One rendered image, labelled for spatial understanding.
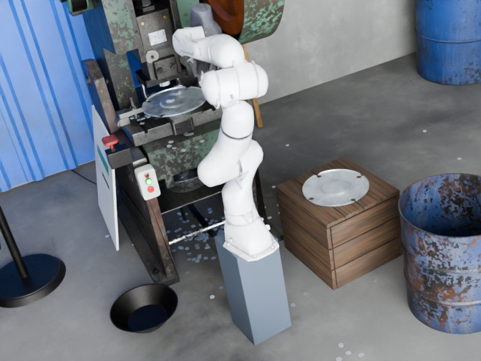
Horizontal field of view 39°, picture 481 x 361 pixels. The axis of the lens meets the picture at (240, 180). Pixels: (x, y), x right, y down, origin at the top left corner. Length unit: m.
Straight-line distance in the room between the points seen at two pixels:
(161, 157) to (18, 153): 1.52
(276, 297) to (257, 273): 0.17
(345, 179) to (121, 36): 1.14
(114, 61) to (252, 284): 1.23
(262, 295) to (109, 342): 0.72
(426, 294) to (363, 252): 0.41
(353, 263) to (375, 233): 0.16
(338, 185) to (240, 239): 0.67
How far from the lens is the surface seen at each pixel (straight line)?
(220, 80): 2.16
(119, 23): 2.82
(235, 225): 2.48
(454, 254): 2.51
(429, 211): 2.86
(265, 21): 2.81
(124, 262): 3.40
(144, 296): 3.11
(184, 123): 2.97
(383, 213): 2.94
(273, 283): 2.66
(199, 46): 2.36
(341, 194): 2.93
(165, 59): 2.92
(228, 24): 3.05
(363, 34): 4.90
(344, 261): 2.92
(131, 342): 2.96
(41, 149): 4.29
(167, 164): 2.95
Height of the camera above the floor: 1.96
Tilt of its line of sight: 31 degrees down
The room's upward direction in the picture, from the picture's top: 11 degrees counter-clockwise
